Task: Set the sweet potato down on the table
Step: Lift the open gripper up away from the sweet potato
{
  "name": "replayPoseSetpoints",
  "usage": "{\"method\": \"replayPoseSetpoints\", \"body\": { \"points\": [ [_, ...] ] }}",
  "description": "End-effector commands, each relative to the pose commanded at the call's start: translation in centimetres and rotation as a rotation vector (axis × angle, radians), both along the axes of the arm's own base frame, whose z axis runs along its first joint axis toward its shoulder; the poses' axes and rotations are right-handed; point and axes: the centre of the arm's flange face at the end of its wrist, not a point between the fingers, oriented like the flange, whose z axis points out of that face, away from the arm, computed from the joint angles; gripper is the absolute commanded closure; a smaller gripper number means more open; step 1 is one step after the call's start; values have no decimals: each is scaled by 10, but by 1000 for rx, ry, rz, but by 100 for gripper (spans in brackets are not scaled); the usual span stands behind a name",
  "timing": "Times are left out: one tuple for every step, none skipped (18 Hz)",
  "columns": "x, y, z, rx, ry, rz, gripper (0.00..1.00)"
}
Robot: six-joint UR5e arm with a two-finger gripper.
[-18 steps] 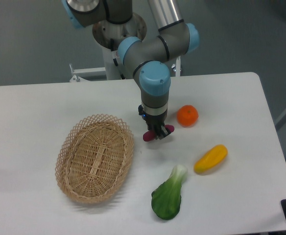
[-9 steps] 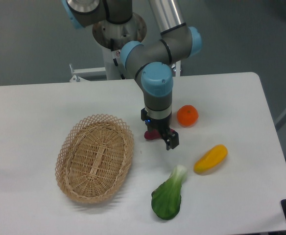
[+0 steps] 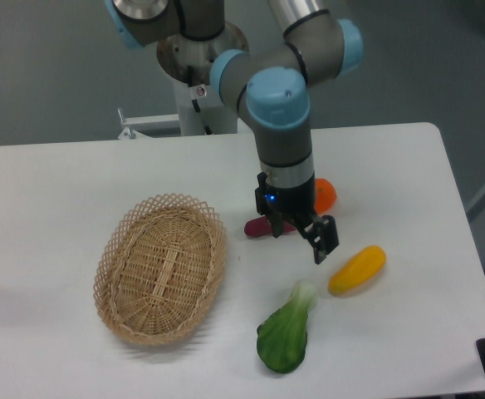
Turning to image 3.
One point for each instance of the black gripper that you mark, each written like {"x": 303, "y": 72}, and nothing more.
{"x": 288, "y": 193}

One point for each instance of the purple sweet potato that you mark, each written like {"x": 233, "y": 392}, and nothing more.
{"x": 260, "y": 227}

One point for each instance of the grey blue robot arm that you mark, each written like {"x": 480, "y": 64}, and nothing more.
{"x": 218, "y": 83}

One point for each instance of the orange tangerine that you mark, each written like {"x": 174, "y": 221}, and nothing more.
{"x": 326, "y": 195}

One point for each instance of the yellow mango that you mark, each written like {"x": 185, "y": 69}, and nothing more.
{"x": 357, "y": 270}

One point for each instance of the green bok choy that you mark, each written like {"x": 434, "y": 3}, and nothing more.
{"x": 282, "y": 337}

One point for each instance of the woven wicker basket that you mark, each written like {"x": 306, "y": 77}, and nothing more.
{"x": 161, "y": 270}

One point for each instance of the white metal base frame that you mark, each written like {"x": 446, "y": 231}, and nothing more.
{"x": 133, "y": 128}

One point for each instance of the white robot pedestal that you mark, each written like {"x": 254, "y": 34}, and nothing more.
{"x": 187, "y": 64}

